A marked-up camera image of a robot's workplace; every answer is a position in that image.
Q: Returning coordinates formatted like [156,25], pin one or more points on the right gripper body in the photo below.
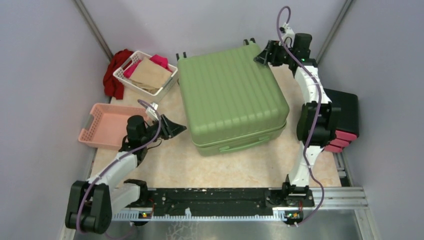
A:
[269,54]

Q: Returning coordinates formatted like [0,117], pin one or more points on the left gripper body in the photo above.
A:
[164,126]

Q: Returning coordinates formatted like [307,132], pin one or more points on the green hard-shell suitcase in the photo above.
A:
[231,102]

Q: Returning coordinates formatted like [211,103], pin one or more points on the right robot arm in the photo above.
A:
[317,123]

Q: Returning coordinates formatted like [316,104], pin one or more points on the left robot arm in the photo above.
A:
[92,203]

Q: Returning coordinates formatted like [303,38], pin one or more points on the pink plastic basket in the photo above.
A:
[106,126]

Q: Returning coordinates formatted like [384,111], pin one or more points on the tan folded cloth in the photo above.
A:
[150,76]

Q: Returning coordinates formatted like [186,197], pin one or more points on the white plastic basket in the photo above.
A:
[137,55]

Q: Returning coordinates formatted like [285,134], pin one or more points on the red cloth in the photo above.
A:
[112,86]

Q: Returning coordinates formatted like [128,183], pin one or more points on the magenta cloth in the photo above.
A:
[157,59]

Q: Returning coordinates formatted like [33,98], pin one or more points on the black and pink storage stack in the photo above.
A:
[347,129]

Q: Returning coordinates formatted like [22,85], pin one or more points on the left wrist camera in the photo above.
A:
[151,111]

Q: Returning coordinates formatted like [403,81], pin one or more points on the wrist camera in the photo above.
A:
[151,111]
[286,32]

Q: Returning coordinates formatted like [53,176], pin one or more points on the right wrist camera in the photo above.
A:
[286,32]

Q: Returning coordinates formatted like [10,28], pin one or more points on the right aluminium corner post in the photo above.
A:
[334,29]

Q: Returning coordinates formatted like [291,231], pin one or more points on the aluminium corner post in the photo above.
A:
[334,29]
[91,24]

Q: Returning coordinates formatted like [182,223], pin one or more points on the left aluminium corner post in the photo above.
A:
[91,24]

